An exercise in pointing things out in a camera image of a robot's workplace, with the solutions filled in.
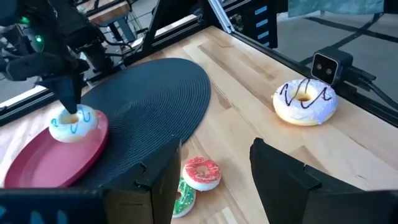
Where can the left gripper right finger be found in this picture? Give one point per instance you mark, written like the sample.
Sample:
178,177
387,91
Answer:
286,186

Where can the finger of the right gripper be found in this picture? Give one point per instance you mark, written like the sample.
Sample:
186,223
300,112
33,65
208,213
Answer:
70,93

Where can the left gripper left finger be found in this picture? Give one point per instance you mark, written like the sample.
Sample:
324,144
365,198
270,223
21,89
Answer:
149,193

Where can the small green iced donut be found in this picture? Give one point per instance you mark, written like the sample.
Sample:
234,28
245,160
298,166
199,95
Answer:
186,199

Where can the white donut blue drizzle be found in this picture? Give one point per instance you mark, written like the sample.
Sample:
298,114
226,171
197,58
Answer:
66,132

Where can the small red sprinkled donut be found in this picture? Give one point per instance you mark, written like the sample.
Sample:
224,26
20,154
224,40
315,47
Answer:
199,183

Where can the lilac donut black drizzle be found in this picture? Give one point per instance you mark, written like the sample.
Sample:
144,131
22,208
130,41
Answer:
320,109

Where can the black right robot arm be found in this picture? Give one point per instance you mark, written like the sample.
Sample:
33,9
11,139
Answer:
56,28

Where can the red round plate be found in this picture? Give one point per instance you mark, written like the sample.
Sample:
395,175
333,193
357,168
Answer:
46,165

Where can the black round woven placemat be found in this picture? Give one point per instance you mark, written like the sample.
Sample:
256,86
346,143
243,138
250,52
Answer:
149,102

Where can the wooden workbench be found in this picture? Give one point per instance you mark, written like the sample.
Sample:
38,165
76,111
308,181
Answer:
109,14

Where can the black cabinet blue labels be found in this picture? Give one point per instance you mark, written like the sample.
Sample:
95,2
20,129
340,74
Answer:
267,25

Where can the silver aluminium extrusion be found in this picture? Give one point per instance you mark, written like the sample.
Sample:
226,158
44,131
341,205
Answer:
220,15

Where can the black table-level camera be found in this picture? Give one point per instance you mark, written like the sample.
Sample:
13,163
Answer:
325,67

